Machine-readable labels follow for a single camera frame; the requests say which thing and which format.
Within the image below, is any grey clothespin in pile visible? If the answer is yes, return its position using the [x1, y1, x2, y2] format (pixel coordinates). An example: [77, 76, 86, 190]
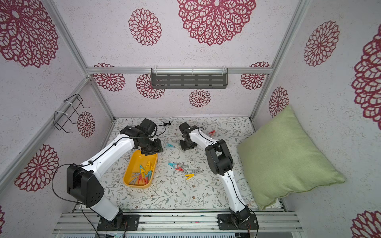
[185, 168, 203, 175]

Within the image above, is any grey wall shelf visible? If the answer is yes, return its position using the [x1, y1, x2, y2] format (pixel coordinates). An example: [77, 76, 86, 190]
[150, 68, 229, 89]

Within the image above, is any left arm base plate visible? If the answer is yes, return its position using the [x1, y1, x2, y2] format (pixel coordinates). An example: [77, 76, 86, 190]
[96, 214, 140, 232]

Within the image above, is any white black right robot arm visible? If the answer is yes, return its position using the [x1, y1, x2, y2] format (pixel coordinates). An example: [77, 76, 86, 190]
[179, 123, 251, 227]

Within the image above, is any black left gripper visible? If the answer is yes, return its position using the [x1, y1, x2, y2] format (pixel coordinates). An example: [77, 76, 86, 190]
[138, 137, 164, 156]

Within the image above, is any black wire wall rack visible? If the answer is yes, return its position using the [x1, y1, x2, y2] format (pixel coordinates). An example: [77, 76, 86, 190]
[53, 93, 89, 134]

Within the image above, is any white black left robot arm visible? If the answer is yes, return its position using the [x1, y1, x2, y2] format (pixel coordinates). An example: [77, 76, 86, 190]
[66, 119, 163, 222]

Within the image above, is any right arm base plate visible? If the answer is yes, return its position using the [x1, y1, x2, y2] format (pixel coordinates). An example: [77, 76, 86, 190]
[217, 213, 259, 231]

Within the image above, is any green pillow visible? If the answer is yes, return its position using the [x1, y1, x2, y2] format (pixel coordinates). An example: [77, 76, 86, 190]
[237, 106, 346, 210]

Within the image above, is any yellow storage box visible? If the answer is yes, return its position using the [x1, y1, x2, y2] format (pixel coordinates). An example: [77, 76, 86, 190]
[123, 150, 158, 189]

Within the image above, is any grey clothespin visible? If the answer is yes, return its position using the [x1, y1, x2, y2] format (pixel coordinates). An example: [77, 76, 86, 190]
[185, 168, 203, 175]
[129, 176, 140, 185]

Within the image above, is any yellow clothespin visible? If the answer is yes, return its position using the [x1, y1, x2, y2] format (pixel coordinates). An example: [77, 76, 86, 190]
[185, 174, 194, 180]
[145, 161, 154, 172]

